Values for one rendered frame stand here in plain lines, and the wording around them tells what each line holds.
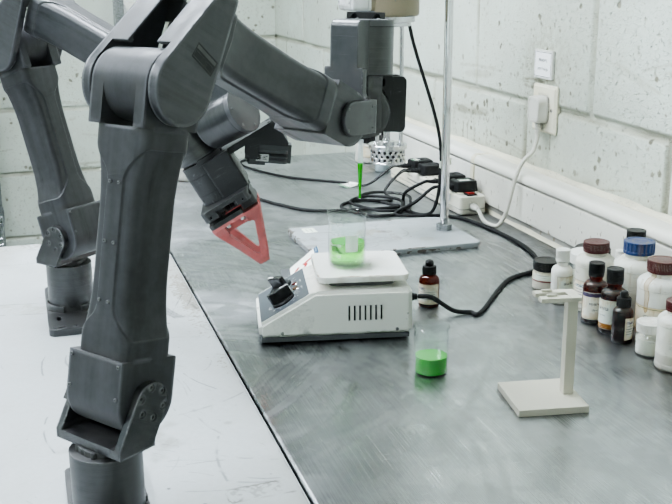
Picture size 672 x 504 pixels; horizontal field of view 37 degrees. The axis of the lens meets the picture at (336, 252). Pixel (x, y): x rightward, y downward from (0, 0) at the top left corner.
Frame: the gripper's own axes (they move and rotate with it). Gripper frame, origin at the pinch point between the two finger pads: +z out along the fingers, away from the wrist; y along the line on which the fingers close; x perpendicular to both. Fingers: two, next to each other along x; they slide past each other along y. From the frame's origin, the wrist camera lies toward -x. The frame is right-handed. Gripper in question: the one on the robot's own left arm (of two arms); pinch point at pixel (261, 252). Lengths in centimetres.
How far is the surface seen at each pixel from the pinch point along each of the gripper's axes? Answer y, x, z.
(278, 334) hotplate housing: -3.2, 3.5, 9.7
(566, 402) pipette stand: -26.1, -22.7, 26.0
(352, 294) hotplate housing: -3.0, -7.3, 10.2
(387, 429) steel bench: -29.2, -4.8, 16.5
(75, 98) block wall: 236, 56, -25
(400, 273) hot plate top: -1.8, -14.0, 11.5
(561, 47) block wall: 48, -57, 8
